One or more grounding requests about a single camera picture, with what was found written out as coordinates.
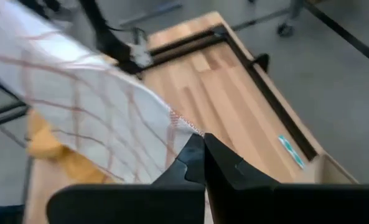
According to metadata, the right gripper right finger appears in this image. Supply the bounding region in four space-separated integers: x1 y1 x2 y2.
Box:
203 133 281 191

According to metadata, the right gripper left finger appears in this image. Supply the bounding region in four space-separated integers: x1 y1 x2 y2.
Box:
152 133 207 185

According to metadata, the white red checked towel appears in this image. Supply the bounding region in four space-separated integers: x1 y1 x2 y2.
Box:
0 0 204 185

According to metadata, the yellow orange towel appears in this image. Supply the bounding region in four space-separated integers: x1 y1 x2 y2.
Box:
26 108 117 185

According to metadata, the teal sticker on table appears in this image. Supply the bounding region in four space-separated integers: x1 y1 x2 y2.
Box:
278 134 306 170

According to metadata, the grey metal rolling cart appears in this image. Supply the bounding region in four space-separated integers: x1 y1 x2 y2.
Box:
230 0 308 38

